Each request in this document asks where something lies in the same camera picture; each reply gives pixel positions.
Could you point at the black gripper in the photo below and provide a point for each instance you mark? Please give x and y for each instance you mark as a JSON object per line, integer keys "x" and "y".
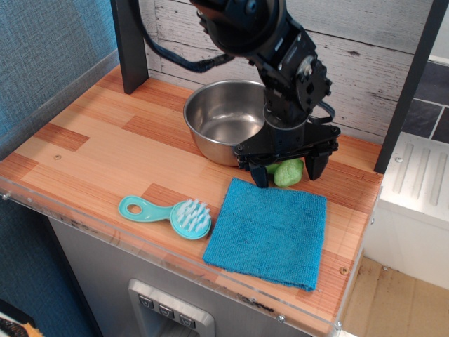
{"x": 314, "y": 142}

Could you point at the green toy broccoli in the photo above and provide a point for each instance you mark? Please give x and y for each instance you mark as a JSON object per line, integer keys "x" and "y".
{"x": 287, "y": 173}

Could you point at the silver metal bowl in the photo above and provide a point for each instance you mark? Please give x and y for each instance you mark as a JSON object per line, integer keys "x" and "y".
{"x": 224, "y": 114}

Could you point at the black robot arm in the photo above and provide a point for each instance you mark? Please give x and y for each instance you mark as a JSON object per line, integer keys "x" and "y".
{"x": 296, "y": 118}

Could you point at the blue folded cloth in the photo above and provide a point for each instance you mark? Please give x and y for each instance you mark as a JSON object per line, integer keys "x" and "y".
{"x": 270, "y": 233}

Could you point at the teal dish brush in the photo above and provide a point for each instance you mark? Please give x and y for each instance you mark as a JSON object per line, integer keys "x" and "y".
{"x": 190, "y": 219}

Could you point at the white grooved drainboard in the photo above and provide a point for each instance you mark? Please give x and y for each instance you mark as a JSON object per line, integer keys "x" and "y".
{"x": 416, "y": 178}

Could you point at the silver dispenser button panel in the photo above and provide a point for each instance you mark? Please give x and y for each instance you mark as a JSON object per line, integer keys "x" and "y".
{"x": 168, "y": 310}

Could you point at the clear acrylic edge guard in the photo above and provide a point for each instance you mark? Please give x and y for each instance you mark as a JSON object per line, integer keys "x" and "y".
{"x": 125, "y": 270}

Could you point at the orange object bottom corner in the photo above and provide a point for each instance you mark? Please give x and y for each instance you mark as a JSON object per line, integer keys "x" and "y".
{"x": 19, "y": 327}

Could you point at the dark right cabinet post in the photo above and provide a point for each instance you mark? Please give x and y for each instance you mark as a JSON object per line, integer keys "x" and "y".
{"x": 422, "y": 53}

